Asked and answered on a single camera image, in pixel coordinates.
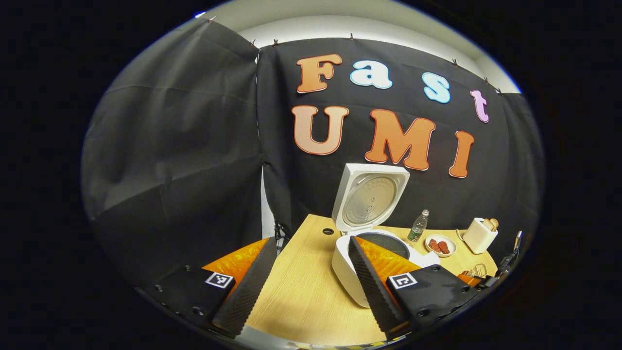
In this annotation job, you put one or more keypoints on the clear chopstick holder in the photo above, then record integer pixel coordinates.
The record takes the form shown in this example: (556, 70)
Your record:
(478, 270)

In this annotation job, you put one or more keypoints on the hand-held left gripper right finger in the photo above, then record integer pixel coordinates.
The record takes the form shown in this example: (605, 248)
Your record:
(374, 291)

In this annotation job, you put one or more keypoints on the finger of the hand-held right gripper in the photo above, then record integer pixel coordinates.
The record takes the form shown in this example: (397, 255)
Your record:
(470, 280)

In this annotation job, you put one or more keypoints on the red meat piece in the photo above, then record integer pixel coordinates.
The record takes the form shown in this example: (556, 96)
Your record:
(444, 247)
(434, 245)

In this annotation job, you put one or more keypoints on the white rice cooker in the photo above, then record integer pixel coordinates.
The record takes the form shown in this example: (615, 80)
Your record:
(369, 199)

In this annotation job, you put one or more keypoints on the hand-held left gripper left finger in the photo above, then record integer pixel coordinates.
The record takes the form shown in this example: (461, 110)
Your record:
(248, 291)

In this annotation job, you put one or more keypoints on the clear water bottle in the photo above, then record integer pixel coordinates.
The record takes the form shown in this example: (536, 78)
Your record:
(417, 228)

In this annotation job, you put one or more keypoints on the white round plate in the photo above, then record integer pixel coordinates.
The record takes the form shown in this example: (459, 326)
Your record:
(440, 254)

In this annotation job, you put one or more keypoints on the black tripod stand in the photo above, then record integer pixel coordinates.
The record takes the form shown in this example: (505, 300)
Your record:
(281, 236)

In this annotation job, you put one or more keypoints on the white toaster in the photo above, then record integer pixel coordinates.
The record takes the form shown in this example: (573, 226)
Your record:
(478, 238)

